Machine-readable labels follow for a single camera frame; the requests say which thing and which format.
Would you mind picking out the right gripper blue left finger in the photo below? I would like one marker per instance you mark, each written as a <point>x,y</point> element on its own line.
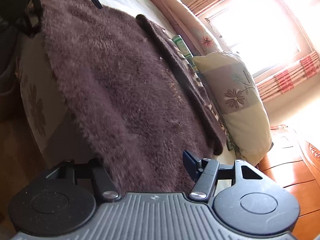
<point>103,186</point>

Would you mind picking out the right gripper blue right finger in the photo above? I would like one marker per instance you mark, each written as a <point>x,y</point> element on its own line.
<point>203,173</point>

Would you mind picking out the dark brown fuzzy sweater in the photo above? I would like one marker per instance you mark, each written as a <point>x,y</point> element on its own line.
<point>135,101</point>

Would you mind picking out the floral cream pillow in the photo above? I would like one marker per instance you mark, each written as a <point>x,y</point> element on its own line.
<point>239,101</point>

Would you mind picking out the striped pastel bed sheet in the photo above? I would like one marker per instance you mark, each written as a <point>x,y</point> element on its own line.
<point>56,133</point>

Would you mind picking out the orange wooden headboard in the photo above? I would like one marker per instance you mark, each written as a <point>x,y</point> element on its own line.
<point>293,163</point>

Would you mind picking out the pink floral folded quilt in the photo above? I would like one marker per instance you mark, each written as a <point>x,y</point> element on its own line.
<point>198,38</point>

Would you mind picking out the green glass bottle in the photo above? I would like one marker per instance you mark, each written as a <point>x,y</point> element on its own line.
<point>180,43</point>

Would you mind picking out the pink striped right curtain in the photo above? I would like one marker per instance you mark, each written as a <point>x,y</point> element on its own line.
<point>289,78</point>

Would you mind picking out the bright window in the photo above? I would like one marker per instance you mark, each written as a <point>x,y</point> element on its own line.
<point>264,33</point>

